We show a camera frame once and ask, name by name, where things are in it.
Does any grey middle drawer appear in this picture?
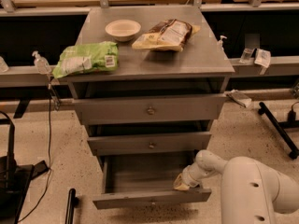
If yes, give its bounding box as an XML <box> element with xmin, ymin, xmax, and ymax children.
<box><xmin>88</xmin><ymin>132</ymin><xmax>211</xmax><ymax>156</ymax></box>

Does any black stand base right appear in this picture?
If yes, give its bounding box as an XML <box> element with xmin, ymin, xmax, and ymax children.
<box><xmin>258</xmin><ymin>102</ymin><xmax>299</xmax><ymax>160</ymax></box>

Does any grey top drawer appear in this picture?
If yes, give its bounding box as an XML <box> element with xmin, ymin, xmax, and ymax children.
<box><xmin>74</xmin><ymin>94</ymin><xmax>226</xmax><ymax>125</ymax></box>

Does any black cable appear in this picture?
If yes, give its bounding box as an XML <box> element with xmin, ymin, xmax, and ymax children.
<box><xmin>18</xmin><ymin>83</ymin><xmax>62</xmax><ymax>224</ymax></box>

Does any black bar on floor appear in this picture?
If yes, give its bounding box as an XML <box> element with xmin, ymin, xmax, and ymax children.
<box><xmin>64</xmin><ymin>189</ymin><xmax>78</xmax><ymax>224</ymax></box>

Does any green chip bag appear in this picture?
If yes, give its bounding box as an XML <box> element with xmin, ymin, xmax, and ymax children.
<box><xmin>52</xmin><ymin>41</ymin><xmax>119</xmax><ymax>78</ymax></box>

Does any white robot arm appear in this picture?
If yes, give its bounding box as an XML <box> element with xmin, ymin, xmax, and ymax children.
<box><xmin>174</xmin><ymin>150</ymin><xmax>299</xmax><ymax>224</ymax></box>

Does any folded cloth on rail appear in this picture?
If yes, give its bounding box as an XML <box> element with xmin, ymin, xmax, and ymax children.
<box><xmin>226</xmin><ymin>90</ymin><xmax>251</xmax><ymax>107</ymax></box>

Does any left hand sanitizer bottle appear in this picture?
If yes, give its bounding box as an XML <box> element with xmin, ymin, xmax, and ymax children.
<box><xmin>32</xmin><ymin>50</ymin><xmax>51</xmax><ymax>75</ymax></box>

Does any white packet on ledge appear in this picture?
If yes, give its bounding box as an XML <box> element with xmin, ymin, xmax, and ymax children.
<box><xmin>254</xmin><ymin>49</ymin><xmax>271</xmax><ymax>68</ymax></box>

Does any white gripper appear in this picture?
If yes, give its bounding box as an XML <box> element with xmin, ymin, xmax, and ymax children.
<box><xmin>173</xmin><ymin>164</ymin><xmax>208</xmax><ymax>191</ymax></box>

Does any black equipment base left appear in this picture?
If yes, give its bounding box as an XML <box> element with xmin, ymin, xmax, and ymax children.
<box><xmin>0</xmin><ymin>111</ymin><xmax>50</xmax><ymax>224</ymax></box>

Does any small pump bottle right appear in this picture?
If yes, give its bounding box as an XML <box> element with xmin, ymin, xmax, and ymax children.
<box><xmin>218</xmin><ymin>35</ymin><xmax>227</xmax><ymax>50</ymax></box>

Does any white paper bowl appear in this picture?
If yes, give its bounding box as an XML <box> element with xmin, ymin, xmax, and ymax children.
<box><xmin>105</xmin><ymin>20</ymin><xmax>141</xmax><ymax>42</ymax></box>

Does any grey bottom drawer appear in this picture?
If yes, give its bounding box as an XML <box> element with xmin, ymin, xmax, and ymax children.
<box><xmin>93</xmin><ymin>151</ymin><xmax>211</xmax><ymax>209</ymax></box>

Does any grey drawer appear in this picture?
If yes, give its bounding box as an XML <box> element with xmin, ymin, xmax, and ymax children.
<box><xmin>88</xmin><ymin>132</ymin><xmax>211</xmax><ymax>156</ymax></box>
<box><xmin>93</xmin><ymin>151</ymin><xmax>211</xmax><ymax>209</ymax></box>
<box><xmin>74</xmin><ymin>94</ymin><xmax>226</xmax><ymax>125</ymax></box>

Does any brown yellow snack bag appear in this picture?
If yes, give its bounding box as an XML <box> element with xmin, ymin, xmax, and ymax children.
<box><xmin>132</xmin><ymin>19</ymin><xmax>200</xmax><ymax>52</ymax></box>

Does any grey drawer cabinet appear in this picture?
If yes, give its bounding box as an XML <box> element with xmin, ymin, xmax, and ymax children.
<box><xmin>56</xmin><ymin>5</ymin><xmax>235</xmax><ymax>179</ymax></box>

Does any clear water bottle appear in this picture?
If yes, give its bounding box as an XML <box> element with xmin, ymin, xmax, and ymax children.
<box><xmin>239</xmin><ymin>49</ymin><xmax>254</xmax><ymax>63</ymax></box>

